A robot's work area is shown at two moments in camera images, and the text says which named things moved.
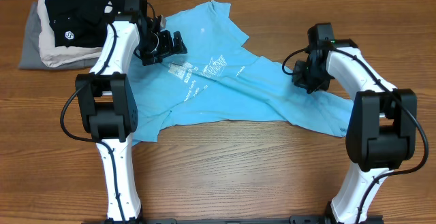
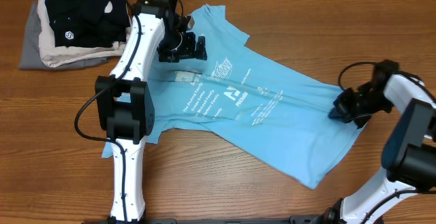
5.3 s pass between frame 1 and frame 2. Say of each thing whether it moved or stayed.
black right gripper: moved
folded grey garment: stayed
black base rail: stayed
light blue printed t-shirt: moved
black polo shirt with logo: stayed
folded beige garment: stayed
